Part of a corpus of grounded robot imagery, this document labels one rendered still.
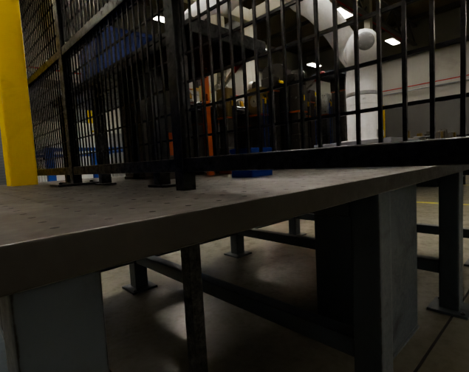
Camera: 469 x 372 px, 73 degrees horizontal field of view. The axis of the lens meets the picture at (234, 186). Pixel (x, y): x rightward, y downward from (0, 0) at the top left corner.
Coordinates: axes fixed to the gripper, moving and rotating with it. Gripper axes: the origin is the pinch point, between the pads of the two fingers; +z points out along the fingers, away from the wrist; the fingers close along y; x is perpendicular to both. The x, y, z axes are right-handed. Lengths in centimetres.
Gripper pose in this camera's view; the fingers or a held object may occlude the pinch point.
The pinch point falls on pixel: (199, 85)
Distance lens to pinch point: 150.8
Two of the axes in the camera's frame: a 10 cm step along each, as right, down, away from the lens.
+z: 0.6, 10.0, 0.8
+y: -7.0, -0.1, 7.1
